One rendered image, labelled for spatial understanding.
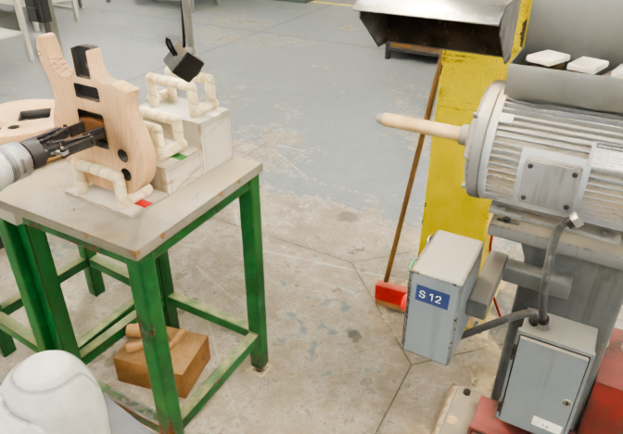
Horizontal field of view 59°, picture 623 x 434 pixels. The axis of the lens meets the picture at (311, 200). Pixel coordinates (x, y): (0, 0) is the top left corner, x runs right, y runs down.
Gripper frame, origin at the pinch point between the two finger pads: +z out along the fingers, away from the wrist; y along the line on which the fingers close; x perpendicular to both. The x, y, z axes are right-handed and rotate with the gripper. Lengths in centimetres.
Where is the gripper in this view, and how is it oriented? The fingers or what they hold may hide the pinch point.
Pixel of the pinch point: (91, 129)
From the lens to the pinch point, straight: 161.1
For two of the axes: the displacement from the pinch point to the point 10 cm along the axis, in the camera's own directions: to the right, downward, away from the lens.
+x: 0.0, -8.7, -5.0
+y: 8.6, 2.6, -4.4
